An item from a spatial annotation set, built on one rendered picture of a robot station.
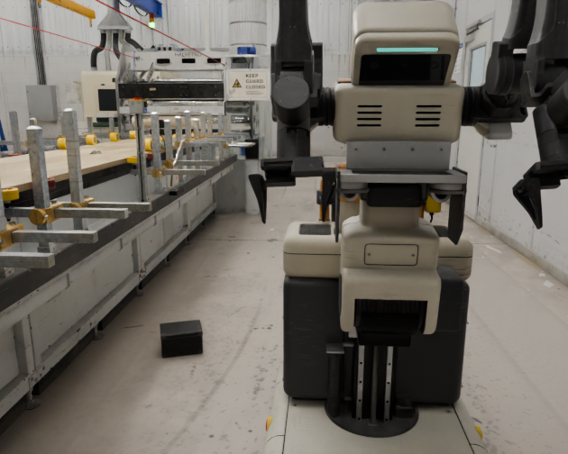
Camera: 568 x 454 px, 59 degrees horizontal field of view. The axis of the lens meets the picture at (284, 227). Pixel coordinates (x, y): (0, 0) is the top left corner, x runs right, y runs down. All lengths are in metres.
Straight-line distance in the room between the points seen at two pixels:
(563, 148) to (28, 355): 1.94
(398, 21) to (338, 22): 11.01
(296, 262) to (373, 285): 0.35
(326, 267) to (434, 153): 0.50
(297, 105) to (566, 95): 0.40
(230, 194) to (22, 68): 8.75
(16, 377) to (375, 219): 1.57
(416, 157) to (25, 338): 1.64
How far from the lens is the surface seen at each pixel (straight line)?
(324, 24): 12.10
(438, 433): 1.59
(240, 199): 5.90
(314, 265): 1.45
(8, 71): 13.98
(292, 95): 0.80
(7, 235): 1.64
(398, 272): 1.19
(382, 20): 1.11
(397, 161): 1.12
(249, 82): 5.65
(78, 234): 1.56
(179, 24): 12.48
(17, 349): 2.24
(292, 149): 0.83
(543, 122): 0.93
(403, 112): 1.13
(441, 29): 1.10
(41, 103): 13.36
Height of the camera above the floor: 1.17
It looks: 13 degrees down
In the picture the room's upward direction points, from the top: straight up
